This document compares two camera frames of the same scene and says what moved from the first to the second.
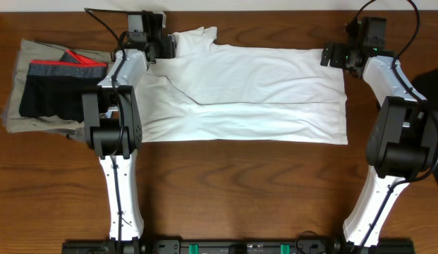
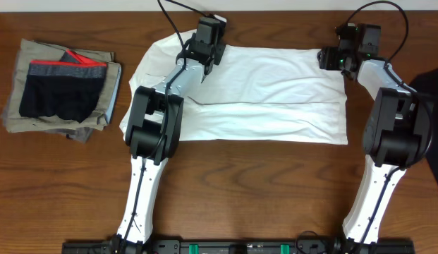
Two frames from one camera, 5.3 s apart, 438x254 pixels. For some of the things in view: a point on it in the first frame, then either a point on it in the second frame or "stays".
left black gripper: x=168 y=44 → x=220 y=49
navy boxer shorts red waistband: x=56 y=87 stays
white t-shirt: x=209 y=92 stays
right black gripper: x=335 y=61 stays
